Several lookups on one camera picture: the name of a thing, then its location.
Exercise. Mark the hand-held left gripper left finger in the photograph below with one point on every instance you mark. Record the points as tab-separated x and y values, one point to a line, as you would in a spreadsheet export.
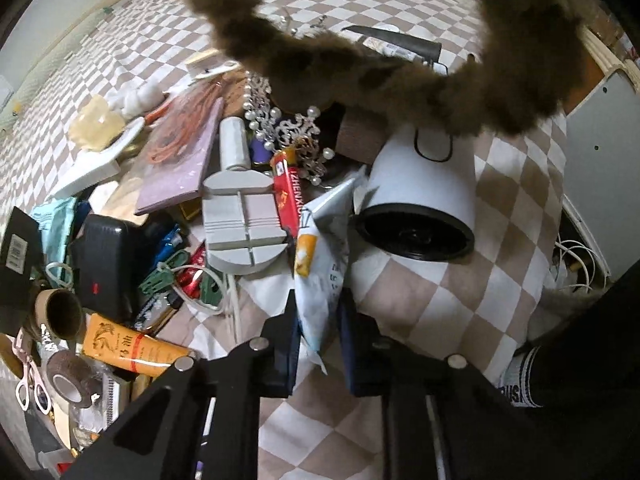
289	355

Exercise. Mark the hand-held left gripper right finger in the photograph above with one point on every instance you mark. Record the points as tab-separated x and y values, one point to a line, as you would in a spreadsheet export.
350	357

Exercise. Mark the grey orange snack bag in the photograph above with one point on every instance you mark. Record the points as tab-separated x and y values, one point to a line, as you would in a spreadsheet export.
320	260

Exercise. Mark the grey watch band holder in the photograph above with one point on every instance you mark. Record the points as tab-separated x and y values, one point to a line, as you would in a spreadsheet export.
245	225

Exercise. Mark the green clips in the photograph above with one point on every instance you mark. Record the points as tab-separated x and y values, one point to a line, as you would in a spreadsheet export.
170	275

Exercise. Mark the orange tube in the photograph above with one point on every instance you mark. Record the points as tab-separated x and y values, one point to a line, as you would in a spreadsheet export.
130	347

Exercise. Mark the red snack stick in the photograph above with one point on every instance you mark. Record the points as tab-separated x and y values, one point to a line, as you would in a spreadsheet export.
286	190

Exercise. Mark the white cylinder with black end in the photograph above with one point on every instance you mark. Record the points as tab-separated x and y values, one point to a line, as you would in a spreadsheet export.
425	190

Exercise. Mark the black hard case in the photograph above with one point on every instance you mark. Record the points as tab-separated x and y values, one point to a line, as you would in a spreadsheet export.
107	265

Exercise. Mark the purple notebook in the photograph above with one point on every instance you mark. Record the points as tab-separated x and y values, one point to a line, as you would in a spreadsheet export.
185	170

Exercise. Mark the brown tape roll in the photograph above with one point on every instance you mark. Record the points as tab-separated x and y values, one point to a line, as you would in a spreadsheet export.
70	375

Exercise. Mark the pearl tiara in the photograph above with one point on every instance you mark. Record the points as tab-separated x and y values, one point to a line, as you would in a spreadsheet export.
295	135

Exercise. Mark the cardboard tube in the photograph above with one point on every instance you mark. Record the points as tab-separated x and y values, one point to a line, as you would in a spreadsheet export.
57	312

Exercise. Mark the person's leg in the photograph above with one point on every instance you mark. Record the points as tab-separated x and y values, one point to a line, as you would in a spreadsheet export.
590	340

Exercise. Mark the teal tissue packet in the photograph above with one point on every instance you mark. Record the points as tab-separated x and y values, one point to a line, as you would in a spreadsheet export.
55	235

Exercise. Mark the white gift box black rim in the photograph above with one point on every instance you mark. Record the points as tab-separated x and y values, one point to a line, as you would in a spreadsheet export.
90	170

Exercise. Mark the brown fur scarf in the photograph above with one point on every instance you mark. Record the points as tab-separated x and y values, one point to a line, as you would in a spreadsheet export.
360	75

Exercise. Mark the black box with barcode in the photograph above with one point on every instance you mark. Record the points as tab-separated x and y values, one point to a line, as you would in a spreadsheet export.
17	260

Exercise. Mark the white balled socks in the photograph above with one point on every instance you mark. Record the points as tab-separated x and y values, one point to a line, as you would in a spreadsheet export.
135	97

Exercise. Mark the yellow translucent bottle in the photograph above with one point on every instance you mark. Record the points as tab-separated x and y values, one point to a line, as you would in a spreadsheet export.
95	122

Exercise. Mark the white sliding door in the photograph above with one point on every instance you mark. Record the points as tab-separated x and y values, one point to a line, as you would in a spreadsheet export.
600	170

